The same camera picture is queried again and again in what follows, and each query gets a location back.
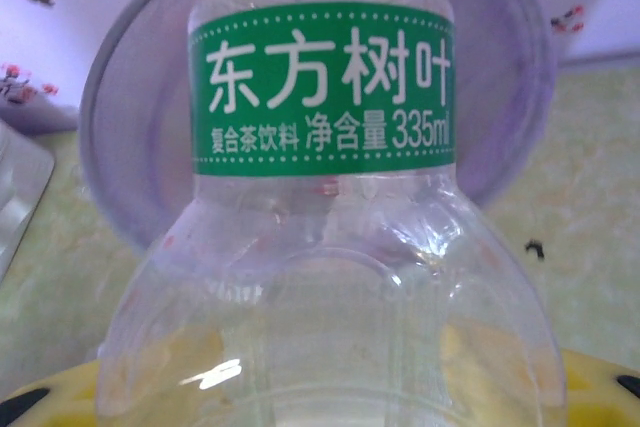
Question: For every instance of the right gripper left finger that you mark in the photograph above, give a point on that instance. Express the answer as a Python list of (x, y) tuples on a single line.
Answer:
[(50, 402)]

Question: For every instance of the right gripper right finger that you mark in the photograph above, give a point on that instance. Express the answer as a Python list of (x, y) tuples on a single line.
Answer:
[(605, 397)]

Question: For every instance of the clear bottle green neck band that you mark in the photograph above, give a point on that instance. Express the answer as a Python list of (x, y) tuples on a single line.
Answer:
[(325, 97)]

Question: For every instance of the clear plastic bin purple rim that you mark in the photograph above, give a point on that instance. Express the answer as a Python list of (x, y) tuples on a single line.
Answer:
[(140, 122)]

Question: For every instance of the small black scrap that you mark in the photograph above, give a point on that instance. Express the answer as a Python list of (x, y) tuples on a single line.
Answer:
[(534, 248)]

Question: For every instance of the white lidded plastic box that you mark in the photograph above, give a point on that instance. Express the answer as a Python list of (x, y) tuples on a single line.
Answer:
[(20, 187)]

